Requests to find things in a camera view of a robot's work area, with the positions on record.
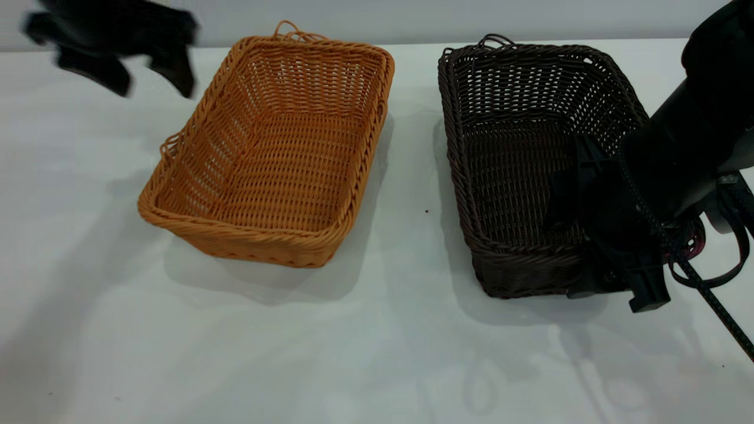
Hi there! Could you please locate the dark brown wicker basket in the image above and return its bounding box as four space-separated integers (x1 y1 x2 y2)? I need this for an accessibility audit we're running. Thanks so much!
438 34 706 300

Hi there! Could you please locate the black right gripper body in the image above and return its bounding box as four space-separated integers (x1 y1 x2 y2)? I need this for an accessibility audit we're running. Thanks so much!
588 147 667 278

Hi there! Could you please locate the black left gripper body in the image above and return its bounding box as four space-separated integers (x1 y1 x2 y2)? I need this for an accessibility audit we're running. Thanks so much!
22 0 199 58

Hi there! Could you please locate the orange-brown wicker basket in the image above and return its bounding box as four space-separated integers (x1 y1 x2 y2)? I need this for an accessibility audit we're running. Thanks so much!
137 21 395 269

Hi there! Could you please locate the black braided cable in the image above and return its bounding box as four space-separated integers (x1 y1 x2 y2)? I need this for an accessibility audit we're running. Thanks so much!
616 141 754 362

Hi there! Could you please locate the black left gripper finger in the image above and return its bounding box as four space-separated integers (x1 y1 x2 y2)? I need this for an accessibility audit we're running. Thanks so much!
150 45 197 100
55 48 134 98

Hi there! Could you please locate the black cable loop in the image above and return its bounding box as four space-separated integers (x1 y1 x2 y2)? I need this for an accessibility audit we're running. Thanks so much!
670 177 752 290

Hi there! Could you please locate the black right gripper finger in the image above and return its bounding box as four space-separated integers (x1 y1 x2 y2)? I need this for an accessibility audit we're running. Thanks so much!
625 263 673 314
543 136 596 232

